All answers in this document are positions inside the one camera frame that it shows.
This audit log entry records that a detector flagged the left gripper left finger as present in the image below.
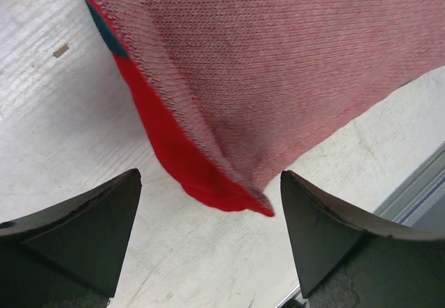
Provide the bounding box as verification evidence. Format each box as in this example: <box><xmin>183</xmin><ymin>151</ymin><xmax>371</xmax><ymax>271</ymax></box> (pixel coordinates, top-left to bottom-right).
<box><xmin>1</xmin><ymin>169</ymin><xmax>142</xmax><ymax>307</ymax></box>

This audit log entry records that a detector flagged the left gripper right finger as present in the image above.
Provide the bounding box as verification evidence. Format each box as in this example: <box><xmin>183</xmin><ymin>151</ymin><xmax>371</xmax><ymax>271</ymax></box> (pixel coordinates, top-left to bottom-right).
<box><xmin>280</xmin><ymin>170</ymin><xmax>444</xmax><ymax>307</ymax></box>

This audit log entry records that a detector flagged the red pink printed pillowcase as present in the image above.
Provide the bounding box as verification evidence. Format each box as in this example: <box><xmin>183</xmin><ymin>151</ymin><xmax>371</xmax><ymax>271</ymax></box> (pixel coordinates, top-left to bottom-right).
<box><xmin>86</xmin><ymin>0</ymin><xmax>444</xmax><ymax>216</ymax></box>

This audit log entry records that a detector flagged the aluminium front rail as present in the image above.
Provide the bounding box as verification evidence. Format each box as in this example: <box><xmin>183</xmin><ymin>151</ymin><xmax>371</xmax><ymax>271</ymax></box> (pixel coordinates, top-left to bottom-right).
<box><xmin>374</xmin><ymin>145</ymin><xmax>444</xmax><ymax>235</ymax></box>

